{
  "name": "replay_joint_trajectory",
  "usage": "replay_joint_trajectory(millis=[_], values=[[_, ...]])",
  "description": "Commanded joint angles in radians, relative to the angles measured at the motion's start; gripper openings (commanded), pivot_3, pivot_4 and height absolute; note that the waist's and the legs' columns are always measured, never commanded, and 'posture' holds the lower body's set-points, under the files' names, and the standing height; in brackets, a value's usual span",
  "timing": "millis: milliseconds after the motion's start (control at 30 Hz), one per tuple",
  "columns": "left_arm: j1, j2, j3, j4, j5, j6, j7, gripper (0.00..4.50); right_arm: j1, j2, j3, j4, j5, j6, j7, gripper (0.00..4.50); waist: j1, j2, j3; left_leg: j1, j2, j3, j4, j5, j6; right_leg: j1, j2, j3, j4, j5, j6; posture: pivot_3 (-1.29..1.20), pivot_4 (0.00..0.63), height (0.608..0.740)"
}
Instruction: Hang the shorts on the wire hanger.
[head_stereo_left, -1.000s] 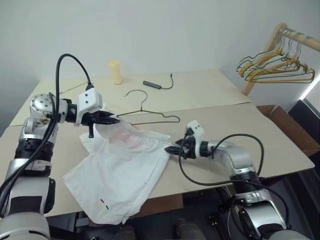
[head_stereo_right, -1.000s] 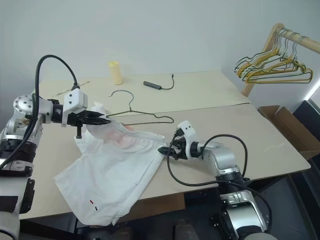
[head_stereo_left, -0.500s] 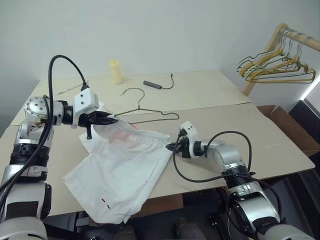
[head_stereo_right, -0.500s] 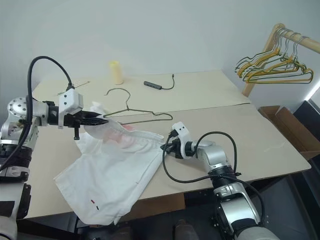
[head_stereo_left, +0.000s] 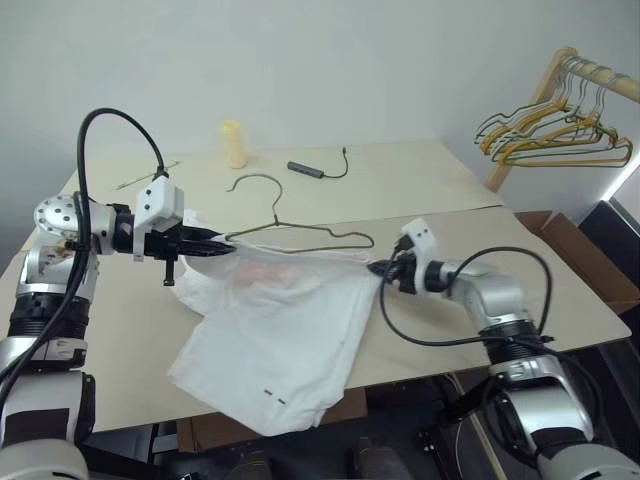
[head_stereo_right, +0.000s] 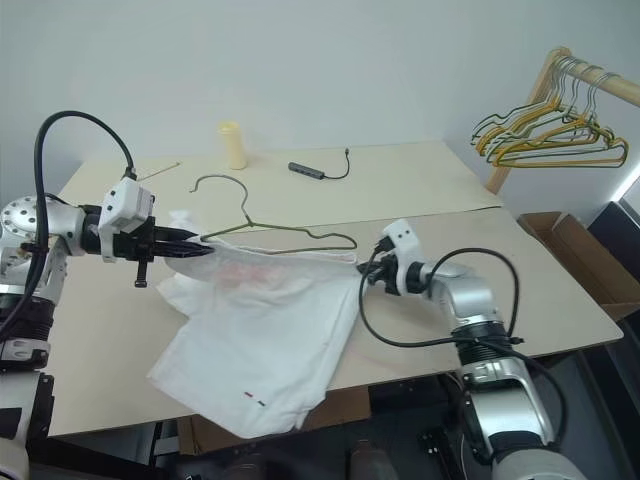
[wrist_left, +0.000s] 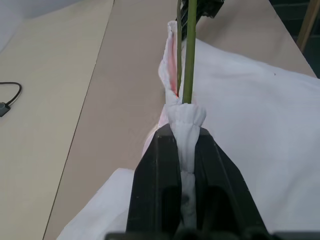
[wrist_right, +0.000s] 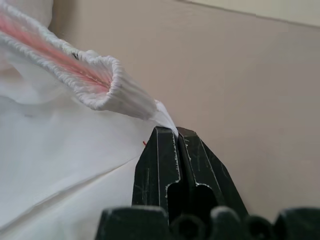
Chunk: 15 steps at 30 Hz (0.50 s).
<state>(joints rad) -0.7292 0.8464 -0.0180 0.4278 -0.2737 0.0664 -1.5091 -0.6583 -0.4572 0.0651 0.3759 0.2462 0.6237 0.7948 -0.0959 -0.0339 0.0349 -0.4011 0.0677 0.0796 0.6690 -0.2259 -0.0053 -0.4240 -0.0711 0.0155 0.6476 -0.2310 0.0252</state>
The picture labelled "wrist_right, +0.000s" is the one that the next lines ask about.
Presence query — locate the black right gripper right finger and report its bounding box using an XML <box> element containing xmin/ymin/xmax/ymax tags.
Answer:
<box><xmin>176</xmin><ymin>127</ymin><xmax>249</xmax><ymax>221</ymax></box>

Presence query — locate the white cloth garment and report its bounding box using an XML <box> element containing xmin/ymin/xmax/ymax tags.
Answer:
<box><xmin>0</xmin><ymin>0</ymin><xmax>180</xmax><ymax>240</ymax></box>

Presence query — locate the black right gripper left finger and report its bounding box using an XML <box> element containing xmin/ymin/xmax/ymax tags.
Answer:
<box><xmin>131</xmin><ymin>125</ymin><xmax>184</xmax><ymax>223</ymax></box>

